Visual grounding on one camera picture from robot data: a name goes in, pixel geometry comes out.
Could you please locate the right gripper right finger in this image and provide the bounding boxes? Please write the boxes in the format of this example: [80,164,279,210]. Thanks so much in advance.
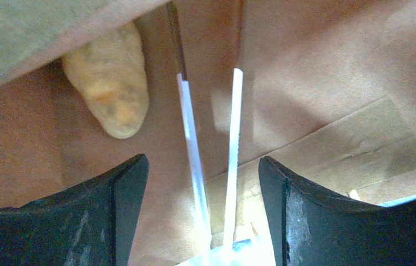
[258,156,416,265]

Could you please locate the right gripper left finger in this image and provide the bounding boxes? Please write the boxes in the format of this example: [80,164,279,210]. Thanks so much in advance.
[0,154,149,265]

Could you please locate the white handled metal tongs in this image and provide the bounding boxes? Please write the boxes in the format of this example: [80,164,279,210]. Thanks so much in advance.
[165,1,244,255]

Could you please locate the red paper bag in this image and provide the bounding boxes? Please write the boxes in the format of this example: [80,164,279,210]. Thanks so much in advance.
[0,1,416,265]

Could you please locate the yellow bread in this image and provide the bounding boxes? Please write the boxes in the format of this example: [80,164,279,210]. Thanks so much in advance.
[62,21,149,139]

